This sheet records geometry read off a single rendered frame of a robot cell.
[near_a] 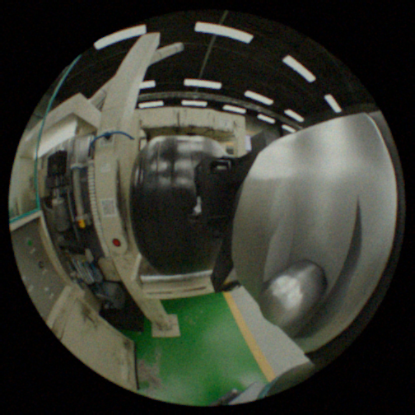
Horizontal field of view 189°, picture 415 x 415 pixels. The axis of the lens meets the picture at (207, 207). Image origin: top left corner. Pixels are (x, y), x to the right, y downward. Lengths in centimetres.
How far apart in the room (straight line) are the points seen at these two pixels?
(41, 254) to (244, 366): 146
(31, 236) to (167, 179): 63
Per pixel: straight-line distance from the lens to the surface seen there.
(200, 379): 132
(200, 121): 82
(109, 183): 53
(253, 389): 75
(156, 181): 27
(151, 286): 60
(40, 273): 70
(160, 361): 137
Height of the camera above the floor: 131
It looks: 14 degrees down
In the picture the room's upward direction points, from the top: straight up
